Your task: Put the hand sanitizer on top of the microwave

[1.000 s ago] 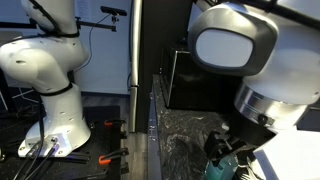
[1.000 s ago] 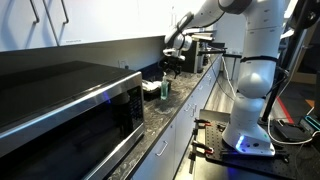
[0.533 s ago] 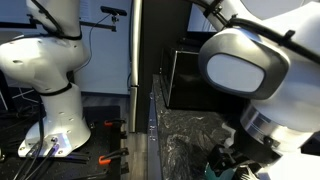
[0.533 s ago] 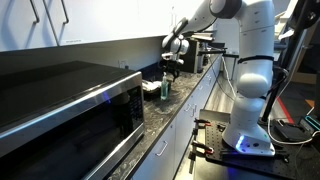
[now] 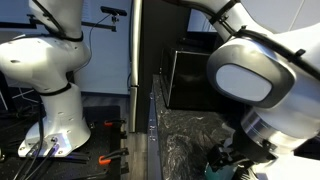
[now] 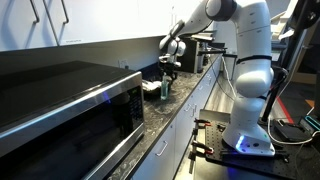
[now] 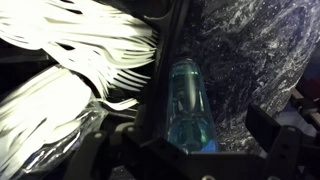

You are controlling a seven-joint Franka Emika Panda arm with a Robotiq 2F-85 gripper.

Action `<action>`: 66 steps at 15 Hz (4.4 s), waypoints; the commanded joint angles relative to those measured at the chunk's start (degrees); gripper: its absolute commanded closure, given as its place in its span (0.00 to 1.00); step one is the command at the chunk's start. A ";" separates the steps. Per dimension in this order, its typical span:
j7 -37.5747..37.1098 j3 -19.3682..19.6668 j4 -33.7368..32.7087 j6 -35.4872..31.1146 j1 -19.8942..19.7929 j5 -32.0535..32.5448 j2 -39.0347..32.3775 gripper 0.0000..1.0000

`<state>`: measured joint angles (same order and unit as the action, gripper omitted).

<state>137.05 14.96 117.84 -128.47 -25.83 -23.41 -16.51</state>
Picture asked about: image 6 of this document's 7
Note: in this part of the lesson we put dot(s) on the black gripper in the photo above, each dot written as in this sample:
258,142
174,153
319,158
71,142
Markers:
170,66

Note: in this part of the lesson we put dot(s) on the green hand sanitizer pump bottle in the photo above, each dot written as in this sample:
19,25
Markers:
164,90

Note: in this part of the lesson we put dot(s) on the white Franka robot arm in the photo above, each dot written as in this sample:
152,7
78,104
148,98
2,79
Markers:
253,76

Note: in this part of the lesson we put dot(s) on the black stainless microwave oven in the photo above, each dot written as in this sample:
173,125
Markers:
66,100

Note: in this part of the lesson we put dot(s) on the clear bag white plastic cutlery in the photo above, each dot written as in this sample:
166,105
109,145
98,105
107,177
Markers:
150,86

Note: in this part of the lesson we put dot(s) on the black plastic tray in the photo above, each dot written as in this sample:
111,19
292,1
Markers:
153,95

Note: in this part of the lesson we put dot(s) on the black coffee machine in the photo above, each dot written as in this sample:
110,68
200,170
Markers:
192,56

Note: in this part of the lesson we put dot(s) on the blue-grey lower cabinets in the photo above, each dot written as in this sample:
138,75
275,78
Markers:
180,133

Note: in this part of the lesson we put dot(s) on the white upper cabinets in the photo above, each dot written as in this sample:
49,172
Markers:
110,20

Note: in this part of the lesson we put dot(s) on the black box on floor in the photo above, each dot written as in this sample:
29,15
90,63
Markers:
293,131

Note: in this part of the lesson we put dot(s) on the teal-edged black device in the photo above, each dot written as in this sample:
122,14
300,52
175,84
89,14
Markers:
311,122

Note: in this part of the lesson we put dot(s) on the wrist-mounted camera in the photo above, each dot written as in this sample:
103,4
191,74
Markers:
164,58

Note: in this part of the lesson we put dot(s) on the white wall outlet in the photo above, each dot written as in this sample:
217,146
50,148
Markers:
123,64

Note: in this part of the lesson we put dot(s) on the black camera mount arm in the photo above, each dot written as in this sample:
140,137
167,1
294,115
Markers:
213,52

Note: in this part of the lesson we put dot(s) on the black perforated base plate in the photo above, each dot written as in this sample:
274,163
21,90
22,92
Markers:
300,163

